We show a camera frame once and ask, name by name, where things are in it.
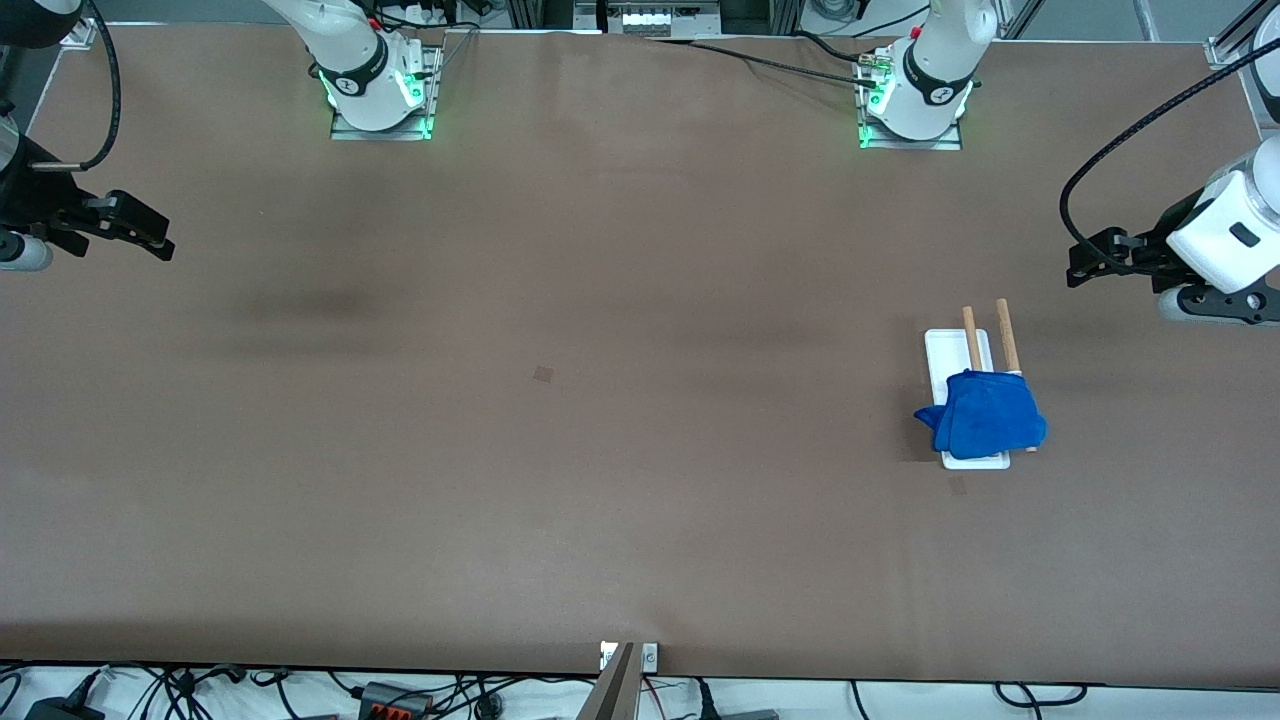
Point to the brown camera post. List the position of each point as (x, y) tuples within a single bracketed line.
[(612, 695)]

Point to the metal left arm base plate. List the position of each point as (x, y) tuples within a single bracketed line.
[(948, 145)]

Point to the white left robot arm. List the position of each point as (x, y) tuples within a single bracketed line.
[(930, 60)]

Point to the aluminium frame profile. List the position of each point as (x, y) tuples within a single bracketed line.
[(1245, 25)]

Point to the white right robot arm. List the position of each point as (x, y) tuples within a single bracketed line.
[(350, 60)]

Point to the black and orange connector box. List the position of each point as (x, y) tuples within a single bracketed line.
[(395, 700)]

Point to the white rack with wooden bars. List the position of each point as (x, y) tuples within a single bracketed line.
[(945, 350)]

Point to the white power strip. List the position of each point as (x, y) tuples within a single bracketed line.
[(660, 18)]

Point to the white metal camera bracket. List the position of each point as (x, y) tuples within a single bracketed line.
[(650, 657)]

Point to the blue microfibre towel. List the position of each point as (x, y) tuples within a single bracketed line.
[(985, 420)]

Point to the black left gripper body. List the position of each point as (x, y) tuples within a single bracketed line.
[(1150, 247)]

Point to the black power adapter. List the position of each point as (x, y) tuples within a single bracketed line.
[(62, 710)]

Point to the metal table corner bracket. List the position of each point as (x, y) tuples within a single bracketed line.
[(1222, 53), (82, 38)]

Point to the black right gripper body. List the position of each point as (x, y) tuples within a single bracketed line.
[(38, 205)]

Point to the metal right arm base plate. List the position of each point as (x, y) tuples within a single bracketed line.
[(345, 133)]

